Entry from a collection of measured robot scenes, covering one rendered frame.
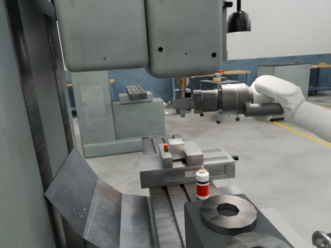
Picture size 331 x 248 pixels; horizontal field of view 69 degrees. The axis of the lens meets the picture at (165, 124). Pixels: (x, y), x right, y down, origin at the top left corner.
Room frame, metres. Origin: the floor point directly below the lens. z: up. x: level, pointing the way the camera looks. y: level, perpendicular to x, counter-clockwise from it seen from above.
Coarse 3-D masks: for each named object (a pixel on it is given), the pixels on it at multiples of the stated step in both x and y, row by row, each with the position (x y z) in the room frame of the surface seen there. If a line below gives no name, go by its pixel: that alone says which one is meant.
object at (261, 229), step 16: (192, 208) 0.37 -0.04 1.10; (208, 208) 0.35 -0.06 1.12; (224, 208) 0.36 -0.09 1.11; (240, 208) 0.34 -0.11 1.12; (256, 208) 0.36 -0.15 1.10; (192, 224) 0.33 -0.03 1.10; (208, 224) 0.32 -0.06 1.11; (224, 224) 0.31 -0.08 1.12; (240, 224) 0.30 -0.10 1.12; (256, 224) 0.32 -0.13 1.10; (272, 224) 0.32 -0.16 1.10; (192, 240) 0.34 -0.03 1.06; (208, 240) 0.29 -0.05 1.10; (224, 240) 0.29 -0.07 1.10; (240, 240) 0.27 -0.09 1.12; (256, 240) 0.27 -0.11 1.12; (272, 240) 0.27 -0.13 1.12
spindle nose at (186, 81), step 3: (183, 78) 0.68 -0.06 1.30; (186, 78) 0.68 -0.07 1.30; (189, 78) 0.69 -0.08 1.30; (174, 81) 0.69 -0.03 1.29; (177, 81) 0.68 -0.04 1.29; (183, 81) 0.68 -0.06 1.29; (186, 81) 0.68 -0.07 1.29; (189, 81) 0.69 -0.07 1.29; (174, 84) 0.69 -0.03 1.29; (177, 84) 0.68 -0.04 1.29; (183, 84) 0.68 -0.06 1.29; (186, 84) 0.68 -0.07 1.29; (189, 84) 0.69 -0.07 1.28
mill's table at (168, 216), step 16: (144, 144) 1.24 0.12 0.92; (160, 192) 0.74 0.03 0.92; (176, 192) 0.73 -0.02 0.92; (192, 192) 0.73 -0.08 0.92; (160, 208) 0.65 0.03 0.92; (176, 208) 0.64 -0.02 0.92; (160, 224) 0.57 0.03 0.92; (176, 224) 0.59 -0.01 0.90; (160, 240) 0.51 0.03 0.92; (176, 240) 0.53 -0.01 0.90
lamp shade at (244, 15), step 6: (234, 12) 0.77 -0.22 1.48; (240, 12) 0.76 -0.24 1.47; (246, 12) 0.77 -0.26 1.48; (228, 18) 0.78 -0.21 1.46; (234, 18) 0.76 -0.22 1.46; (240, 18) 0.75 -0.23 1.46; (246, 18) 0.75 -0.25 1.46; (228, 24) 0.77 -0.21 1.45; (234, 24) 0.75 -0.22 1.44; (240, 24) 0.75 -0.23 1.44; (246, 24) 0.75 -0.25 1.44; (228, 30) 0.77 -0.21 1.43; (234, 30) 0.75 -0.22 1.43; (240, 30) 0.75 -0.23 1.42; (246, 30) 0.75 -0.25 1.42
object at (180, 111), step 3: (174, 93) 0.70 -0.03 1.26; (186, 93) 0.68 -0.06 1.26; (189, 93) 0.69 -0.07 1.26; (177, 96) 0.69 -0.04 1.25; (180, 96) 0.68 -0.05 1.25; (183, 96) 0.68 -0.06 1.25; (186, 96) 0.68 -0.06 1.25; (189, 96) 0.69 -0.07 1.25; (177, 99) 0.69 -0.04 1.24; (177, 108) 0.69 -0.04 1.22; (177, 111) 0.69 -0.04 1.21; (180, 111) 0.68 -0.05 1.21; (183, 111) 0.68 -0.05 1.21; (186, 111) 0.68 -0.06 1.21; (189, 111) 0.69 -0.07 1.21; (180, 114) 0.68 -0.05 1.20; (183, 114) 0.68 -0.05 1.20
